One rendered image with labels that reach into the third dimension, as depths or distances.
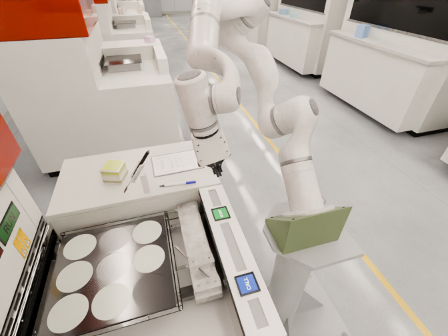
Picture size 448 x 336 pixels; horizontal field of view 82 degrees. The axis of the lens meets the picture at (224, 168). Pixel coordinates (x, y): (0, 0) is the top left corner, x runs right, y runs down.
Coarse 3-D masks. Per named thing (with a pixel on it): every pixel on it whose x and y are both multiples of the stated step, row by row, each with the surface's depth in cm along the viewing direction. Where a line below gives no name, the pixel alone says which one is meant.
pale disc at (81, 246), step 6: (84, 234) 90; (72, 240) 88; (78, 240) 88; (84, 240) 88; (90, 240) 88; (66, 246) 86; (72, 246) 86; (78, 246) 86; (84, 246) 86; (90, 246) 86; (66, 252) 84; (72, 252) 84; (78, 252) 84; (84, 252) 84; (90, 252) 84; (72, 258) 82; (78, 258) 82
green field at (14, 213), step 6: (12, 204) 71; (12, 210) 70; (6, 216) 67; (12, 216) 70; (6, 222) 67; (12, 222) 69; (0, 228) 64; (6, 228) 66; (12, 228) 69; (0, 234) 64; (6, 234) 66; (6, 240) 66
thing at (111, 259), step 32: (128, 224) 93; (160, 224) 93; (64, 256) 83; (96, 256) 83; (128, 256) 83; (96, 288) 74; (128, 288) 74; (160, 288) 75; (96, 320) 68; (128, 320) 68
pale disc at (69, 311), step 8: (72, 296) 73; (80, 296) 73; (56, 304) 71; (64, 304) 71; (72, 304) 71; (80, 304) 71; (88, 304) 71; (56, 312) 69; (64, 312) 69; (72, 312) 69; (80, 312) 69; (48, 320) 68; (56, 320) 68; (64, 320) 68; (72, 320) 68; (80, 320) 68; (56, 328) 66; (64, 328) 66; (72, 328) 66
